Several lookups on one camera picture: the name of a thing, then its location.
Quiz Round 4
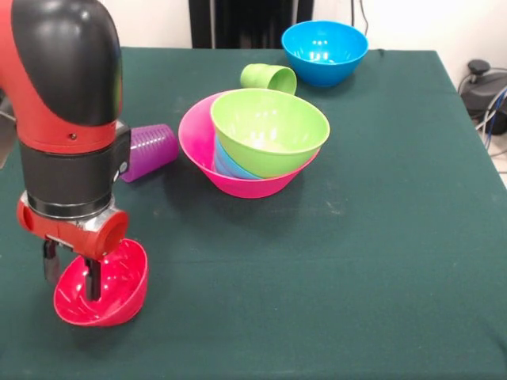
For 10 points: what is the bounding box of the small cyan bowl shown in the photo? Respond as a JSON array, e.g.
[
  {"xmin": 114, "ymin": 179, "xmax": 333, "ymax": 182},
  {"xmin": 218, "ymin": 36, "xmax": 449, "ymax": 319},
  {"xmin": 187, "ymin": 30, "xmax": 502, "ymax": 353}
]
[{"xmin": 212, "ymin": 136, "xmax": 262, "ymax": 181}]

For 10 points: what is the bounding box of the tangle of cables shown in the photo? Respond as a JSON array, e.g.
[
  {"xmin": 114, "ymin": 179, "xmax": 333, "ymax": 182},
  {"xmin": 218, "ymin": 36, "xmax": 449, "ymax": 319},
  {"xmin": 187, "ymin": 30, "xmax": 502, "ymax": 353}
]
[{"xmin": 475, "ymin": 85, "xmax": 507, "ymax": 175}]

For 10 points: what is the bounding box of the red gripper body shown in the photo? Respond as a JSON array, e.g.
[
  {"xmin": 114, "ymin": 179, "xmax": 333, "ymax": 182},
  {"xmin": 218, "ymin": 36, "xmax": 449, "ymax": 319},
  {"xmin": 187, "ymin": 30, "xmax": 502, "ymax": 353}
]
[{"xmin": 16, "ymin": 199, "xmax": 131, "ymax": 259}]

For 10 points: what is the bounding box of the small magenta bowl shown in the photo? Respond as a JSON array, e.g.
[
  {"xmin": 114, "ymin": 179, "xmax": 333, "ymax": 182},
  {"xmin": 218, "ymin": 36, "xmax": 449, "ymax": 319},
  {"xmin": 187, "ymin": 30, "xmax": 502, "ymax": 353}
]
[{"xmin": 53, "ymin": 238, "xmax": 150, "ymax": 328}]

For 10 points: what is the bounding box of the large green bowl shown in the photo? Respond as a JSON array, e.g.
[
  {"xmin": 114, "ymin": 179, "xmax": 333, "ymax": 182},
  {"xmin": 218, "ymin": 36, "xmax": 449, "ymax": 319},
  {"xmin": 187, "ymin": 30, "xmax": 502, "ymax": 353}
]
[{"xmin": 209, "ymin": 88, "xmax": 331, "ymax": 180}]

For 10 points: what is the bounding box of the green cup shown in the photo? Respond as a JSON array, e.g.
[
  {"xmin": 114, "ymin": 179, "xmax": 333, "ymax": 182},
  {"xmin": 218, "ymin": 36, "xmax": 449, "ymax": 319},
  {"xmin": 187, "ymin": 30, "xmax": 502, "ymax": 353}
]
[{"xmin": 239, "ymin": 63, "xmax": 298, "ymax": 96}]

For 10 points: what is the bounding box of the purple cup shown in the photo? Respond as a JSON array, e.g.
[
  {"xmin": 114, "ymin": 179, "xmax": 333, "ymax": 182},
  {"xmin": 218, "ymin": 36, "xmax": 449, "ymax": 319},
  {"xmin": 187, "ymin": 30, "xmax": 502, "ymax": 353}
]
[{"xmin": 120, "ymin": 123, "xmax": 180, "ymax": 184}]

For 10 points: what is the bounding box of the dark green tablecloth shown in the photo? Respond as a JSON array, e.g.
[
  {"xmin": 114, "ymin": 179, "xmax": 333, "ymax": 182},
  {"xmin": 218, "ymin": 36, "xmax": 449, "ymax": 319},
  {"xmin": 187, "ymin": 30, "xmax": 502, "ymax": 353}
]
[{"xmin": 0, "ymin": 46, "xmax": 507, "ymax": 380}]

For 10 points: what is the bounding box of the large blue bowl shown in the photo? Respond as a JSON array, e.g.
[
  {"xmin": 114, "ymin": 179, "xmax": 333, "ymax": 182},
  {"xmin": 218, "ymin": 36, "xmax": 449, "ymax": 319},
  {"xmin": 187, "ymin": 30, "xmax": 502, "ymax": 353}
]
[{"xmin": 280, "ymin": 20, "xmax": 370, "ymax": 88}]

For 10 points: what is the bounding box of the large pink bowl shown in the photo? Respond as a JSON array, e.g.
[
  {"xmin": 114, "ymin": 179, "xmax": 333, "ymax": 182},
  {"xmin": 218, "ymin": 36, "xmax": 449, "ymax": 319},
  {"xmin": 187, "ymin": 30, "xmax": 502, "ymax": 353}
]
[{"xmin": 177, "ymin": 91, "xmax": 321, "ymax": 200}]

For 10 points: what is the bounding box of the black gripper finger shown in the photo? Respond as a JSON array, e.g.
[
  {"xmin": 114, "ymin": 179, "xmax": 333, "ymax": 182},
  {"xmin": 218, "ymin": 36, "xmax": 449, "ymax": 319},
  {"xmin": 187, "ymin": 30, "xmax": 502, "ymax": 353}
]
[
  {"xmin": 42, "ymin": 238, "xmax": 61, "ymax": 284},
  {"xmin": 83, "ymin": 256, "xmax": 103, "ymax": 302}
]

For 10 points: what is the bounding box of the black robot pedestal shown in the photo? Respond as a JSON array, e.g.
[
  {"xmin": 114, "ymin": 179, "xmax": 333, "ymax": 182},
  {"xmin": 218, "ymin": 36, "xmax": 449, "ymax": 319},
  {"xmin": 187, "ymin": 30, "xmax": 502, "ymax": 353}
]
[{"xmin": 189, "ymin": 0, "xmax": 316, "ymax": 49}]

